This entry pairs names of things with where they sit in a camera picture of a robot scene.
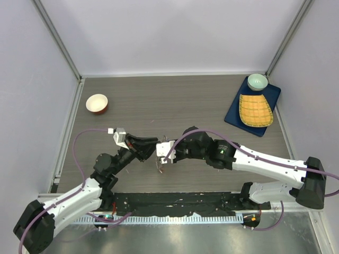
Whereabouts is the red bowl white inside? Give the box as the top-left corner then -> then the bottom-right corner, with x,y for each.
85,94 -> 109,115

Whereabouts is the yellow woven bamboo plate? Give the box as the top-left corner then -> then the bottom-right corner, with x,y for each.
239,94 -> 273,128

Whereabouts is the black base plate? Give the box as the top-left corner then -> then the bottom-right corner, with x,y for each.
111,192 -> 271,217

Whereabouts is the white slotted cable duct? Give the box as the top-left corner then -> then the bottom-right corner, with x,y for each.
74,214 -> 244,225

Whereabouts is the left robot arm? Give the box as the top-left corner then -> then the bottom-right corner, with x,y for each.
13,128 -> 159,253

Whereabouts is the large silver keyring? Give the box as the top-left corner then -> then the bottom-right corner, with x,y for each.
155,135 -> 168,174

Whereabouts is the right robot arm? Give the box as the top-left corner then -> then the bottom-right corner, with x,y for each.
165,126 -> 326,210

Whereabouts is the light green bowl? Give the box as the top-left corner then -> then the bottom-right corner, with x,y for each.
247,74 -> 268,91

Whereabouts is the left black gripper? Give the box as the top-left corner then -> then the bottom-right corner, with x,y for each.
111,133 -> 159,175

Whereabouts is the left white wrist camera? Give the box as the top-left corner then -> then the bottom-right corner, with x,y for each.
108,128 -> 129,149

